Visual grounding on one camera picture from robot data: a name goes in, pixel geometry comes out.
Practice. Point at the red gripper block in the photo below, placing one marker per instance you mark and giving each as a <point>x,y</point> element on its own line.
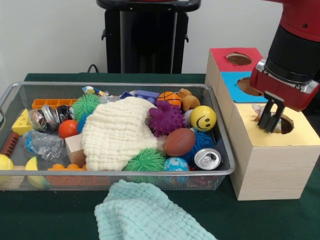
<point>285,90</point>

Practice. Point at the cream knitted cloth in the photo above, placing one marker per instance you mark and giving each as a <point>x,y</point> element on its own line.
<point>117,135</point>

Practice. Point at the mint green knitted cloth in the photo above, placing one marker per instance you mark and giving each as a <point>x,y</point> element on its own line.
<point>145,212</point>

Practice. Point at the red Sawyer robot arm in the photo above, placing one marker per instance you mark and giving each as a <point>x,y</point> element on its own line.
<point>297,45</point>

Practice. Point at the wooden box with three holes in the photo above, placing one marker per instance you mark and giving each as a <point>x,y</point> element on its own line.
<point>270,170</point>

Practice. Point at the yellow smiley face ball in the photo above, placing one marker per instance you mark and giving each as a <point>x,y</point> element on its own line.
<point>203,119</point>

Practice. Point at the silver drink can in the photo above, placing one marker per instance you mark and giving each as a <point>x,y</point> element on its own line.
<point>207,159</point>

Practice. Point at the brown toy football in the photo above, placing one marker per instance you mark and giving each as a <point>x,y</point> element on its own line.
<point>179,142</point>

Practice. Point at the orange toy basketball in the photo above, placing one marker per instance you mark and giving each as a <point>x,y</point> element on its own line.
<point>170,98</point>

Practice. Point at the purple spiky ball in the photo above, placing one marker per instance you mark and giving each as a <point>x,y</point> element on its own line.
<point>167,120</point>

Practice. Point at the green spiky ball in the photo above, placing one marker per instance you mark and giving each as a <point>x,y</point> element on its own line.
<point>145,162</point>
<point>86,106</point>

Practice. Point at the plain wooden block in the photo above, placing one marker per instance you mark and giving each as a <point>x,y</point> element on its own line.
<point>76,150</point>

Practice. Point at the red ball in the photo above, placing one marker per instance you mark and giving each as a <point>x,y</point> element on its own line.
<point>68,129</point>

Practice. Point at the orange toy brick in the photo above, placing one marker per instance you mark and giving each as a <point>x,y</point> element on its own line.
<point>67,168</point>

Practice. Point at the orange plastic tray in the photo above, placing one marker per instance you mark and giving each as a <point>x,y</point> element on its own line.
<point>50,103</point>

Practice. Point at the yellow cheese wedge toy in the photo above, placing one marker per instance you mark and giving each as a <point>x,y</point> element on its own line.
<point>22,124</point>

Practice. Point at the plain yellow ball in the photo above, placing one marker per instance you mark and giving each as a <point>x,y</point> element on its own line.
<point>6,162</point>

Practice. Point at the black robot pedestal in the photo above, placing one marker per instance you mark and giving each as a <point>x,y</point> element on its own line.
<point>145,40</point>

